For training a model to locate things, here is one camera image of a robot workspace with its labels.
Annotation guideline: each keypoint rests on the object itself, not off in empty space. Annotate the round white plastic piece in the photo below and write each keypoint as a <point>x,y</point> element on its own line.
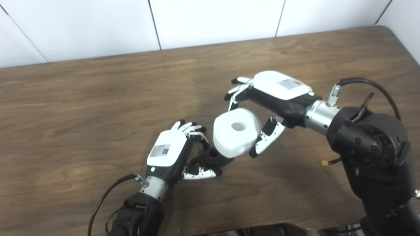
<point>229,137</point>

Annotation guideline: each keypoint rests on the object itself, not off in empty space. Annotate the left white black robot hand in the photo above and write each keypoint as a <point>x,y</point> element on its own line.
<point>167,149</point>

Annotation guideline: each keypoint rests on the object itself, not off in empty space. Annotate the black plastic holder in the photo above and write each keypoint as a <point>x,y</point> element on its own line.
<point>213,159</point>

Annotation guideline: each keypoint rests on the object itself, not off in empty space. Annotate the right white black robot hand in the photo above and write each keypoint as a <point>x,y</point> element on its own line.
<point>279,87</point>

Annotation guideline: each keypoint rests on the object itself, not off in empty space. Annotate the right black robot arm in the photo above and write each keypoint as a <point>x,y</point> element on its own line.
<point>374,150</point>

